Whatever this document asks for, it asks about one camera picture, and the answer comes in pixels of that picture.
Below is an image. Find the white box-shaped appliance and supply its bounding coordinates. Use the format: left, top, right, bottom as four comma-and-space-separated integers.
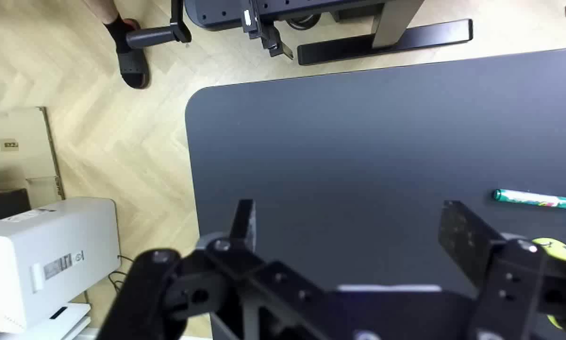
0, 195, 120, 335

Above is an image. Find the yellow-green cup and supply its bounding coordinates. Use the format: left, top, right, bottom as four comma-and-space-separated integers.
531, 237, 566, 265

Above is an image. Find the black office chair base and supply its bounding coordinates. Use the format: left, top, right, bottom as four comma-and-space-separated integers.
124, 0, 194, 53

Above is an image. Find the black table leg base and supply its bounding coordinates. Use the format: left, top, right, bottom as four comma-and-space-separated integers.
182, 0, 475, 69

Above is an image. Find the thin black cable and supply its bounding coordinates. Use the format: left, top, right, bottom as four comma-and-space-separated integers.
107, 254, 135, 293

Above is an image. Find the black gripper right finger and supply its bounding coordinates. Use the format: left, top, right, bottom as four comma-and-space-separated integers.
435, 201, 550, 340

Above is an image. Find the brown cardboard box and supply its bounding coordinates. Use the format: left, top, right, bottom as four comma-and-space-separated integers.
0, 106, 65, 214

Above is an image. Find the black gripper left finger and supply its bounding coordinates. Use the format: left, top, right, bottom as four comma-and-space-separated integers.
195, 199, 335, 318

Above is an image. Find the black sandal foot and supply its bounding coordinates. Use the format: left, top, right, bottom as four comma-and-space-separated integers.
101, 16, 152, 91

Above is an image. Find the green marker with white label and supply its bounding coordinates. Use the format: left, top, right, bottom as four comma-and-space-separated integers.
492, 188, 566, 212

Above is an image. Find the black clamp mount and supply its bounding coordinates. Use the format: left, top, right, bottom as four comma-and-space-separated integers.
239, 0, 294, 63

